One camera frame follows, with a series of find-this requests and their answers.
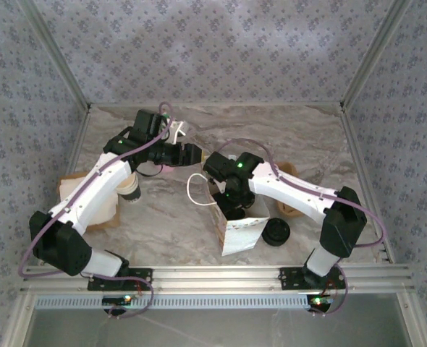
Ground white paper bag with handles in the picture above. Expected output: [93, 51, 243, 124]
[186, 160, 271, 257]

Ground black and white paper cup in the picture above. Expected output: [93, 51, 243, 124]
[121, 184, 143, 205]
[116, 172, 139, 191]
[118, 180, 140, 195]

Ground brown teddy bear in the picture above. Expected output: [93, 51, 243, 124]
[275, 160, 305, 220]

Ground black cup lid stack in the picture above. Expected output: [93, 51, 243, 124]
[261, 218, 292, 247]

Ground green-lit controller board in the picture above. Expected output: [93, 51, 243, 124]
[307, 295, 336, 308]
[102, 295, 135, 305]

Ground wide aluminium frame rail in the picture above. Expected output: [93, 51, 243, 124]
[20, 263, 416, 294]

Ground aluminium frame post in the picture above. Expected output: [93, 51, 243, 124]
[339, 0, 415, 111]
[17, 0, 93, 112]

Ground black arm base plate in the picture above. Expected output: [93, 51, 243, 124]
[88, 267, 153, 291]
[278, 265, 347, 291]

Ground slotted grey cable tray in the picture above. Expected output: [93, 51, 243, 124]
[34, 293, 314, 311]

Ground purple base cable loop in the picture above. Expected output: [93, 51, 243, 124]
[308, 265, 351, 318]
[90, 274, 157, 321]

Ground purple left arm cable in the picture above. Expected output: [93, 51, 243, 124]
[17, 102, 174, 279]

